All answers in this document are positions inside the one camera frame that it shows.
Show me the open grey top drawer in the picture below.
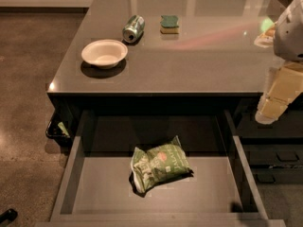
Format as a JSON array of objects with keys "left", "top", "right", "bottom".
[{"left": 35, "top": 112, "right": 286, "bottom": 227}]

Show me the black bin beside counter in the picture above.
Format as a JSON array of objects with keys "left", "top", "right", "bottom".
[{"left": 45, "top": 113, "right": 71, "bottom": 144}]

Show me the green jalapeno chip bag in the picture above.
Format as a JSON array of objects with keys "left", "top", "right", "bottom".
[{"left": 130, "top": 135, "right": 193, "bottom": 195}]

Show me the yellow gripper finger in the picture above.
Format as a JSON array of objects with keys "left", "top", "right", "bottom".
[
  {"left": 254, "top": 25, "right": 276, "bottom": 48},
  {"left": 255, "top": 96, "right": 288, "bottom": 125}
]

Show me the dark counter cabinet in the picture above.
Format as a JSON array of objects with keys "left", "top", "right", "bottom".
[{"left": 47, "top": 0, "right": 302, "bottom": 183}]

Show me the white paper bowl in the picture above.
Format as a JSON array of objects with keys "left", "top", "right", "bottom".
[{"left": 81, "top": 40, "right": 128, "bottom": 68}]

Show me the green soda can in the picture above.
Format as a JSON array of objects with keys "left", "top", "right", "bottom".
[{"left": 122, "top": 15, "right": 145, "bottom": 44}]

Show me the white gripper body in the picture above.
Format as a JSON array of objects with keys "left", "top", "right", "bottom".
[{"left": 267, "top": 61, "right": 303, "bottom": 105}]

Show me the black object on floor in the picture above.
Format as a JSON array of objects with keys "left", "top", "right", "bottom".
[{"left": 0, "top": 208, "right": 18, "bottom": 223}]

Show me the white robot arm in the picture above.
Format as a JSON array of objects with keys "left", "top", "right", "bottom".
[{"left": 254, "top": 0, "right": 303, "bottom": 125}]

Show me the green and yellow sponge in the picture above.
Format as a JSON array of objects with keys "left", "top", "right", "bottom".
[{"left": 160, "top": 15, "right": 179, "bottom": 34}]

